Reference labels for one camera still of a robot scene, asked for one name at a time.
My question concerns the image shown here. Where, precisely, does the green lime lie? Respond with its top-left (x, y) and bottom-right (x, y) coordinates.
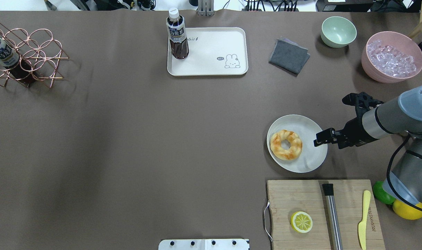
top-left (372, 181), bottom-right (395, 205)

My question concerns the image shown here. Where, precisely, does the twisted glazed donut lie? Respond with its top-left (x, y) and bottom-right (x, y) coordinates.
top-left (270, 130), bottom-right (303, 160)

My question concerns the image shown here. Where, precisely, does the green bowl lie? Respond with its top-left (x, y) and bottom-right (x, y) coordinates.
top-left (320, 16), bottom-right (357, 48)

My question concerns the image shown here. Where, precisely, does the tea bottle on tray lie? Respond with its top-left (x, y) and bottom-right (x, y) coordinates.
top-left (166, 7), bottom-right (189, 59)

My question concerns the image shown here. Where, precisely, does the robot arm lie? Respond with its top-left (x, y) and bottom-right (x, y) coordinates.
top-left (314, 86), bottom-right (422, 212)

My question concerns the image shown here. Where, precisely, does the cream rabbit tray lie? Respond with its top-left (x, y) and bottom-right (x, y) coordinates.
top-left (167, 27), bottom-right (249, 76)

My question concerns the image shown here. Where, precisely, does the aluminium frame post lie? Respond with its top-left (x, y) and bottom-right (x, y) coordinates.
top-left (197, 0), bottom-right (215, 16)

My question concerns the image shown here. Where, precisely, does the bamboo cutting board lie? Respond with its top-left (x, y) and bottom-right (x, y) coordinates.
top-left (267, 180), bottom-right (372, 250)

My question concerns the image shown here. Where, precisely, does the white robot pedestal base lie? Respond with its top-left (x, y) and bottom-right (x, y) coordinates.
top-left (158, 239), bottom-right (250, 250)

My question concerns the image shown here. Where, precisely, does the grey folded cloth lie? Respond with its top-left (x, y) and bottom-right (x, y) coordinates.
top-left (268, 39), bottom-right (310, 75)

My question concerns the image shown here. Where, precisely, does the tea bottle in rack front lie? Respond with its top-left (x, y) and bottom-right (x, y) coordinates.
top-left (0, 38), bottom-right (36, 86)

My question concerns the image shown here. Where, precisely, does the half lemon slice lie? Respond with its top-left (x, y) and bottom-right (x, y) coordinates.
top-left (290, 211), bottom-right (313, 234)

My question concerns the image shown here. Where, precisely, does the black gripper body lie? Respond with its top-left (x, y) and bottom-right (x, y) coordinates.
top-left (335, 118), bottom-right (374, 149)

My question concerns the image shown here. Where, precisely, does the yellow lemon far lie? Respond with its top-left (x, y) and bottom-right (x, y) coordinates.
top-left (392, 199), bottom-right (422, 220)

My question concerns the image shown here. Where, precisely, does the white round plate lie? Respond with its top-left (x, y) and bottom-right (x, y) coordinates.
top-left (266, 114), bottom-right (328, 173)

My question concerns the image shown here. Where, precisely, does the pink bowl with ice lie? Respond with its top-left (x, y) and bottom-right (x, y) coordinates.
top-left (361, 31), bottom-right (422, 83)

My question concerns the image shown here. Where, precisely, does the steel muddler black tip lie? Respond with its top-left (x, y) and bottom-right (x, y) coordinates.
top-left (322, 183), bottom-right (343, 250)

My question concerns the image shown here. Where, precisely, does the yellow plastic knife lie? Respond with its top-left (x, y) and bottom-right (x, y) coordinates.
top-left (357, 190), bottom-right (371, 250)

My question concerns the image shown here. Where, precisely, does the copper wire bottle rack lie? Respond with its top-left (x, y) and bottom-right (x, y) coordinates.
top-left (0, 22), bottom-right (70, 89)

